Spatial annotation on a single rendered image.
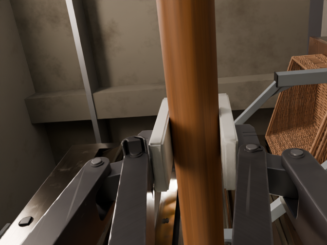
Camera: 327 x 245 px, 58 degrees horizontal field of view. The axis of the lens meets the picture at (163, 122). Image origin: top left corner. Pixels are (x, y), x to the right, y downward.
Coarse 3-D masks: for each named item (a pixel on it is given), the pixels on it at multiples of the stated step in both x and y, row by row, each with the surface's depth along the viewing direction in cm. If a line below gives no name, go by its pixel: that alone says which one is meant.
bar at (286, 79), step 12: (276, 72) 99; (288, 72) 97; (300, 72) 96; (312, 72) 95; (324, 72) 94; (276, 84) 97; (288, 84) 97; (300, 84) 97; (264, 96) 101; (252, 108) 103; (240, 120) 105; (324, 168) 57; (276, 204) 62; (228, 216) 73; (276, 216) 62; (228, 228) 68; (228, 240) 66
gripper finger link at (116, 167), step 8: (144, 136) 17; (112, 168) 15; (120, 168) 14; (152, 168) 15; (112, 176) 14; (152, 176) 15; (104, 184) 14; (112, 184) 14; (152, 184) 15; (104, 192) 14; (112, 192) 14; (96, 200) 14; (104, 200) 14; (112, 200) 14
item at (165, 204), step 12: (156, 192) 121; (168, 192) 132; (156, 204) 114; (168, 204) 128; (156, 216) 108; (168, 216) 124; (156, 228) 104; (168, 228) 120; (156, 240) 101; (168, 240) 116
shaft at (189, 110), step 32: (160, 0) 15; (192, 0) 14; (160, 32) 16; (192, 32) 14; (192, 64) 15; (192, 96) 16; (192, 128) 17; (192, 160) 18; (192, 192) 19; (192, 224) 20
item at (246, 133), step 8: (240, 128) 17; (248, 128) 17; (240, 136) 16; (248, 136) 16; (256, 136) 16; (240, 144) 15; (272, 160) 13; (280, 160) 13; (272, 168) 13; (280, 168) 13; (272, 176) 13; (280, 176) 13; (288, 176) 13; (272, 184) 13; (280, 184) 13; (288, 184) 13; (272, 192) 13; (280, 192) 13; (288, 192) 13; (296, 192) 13
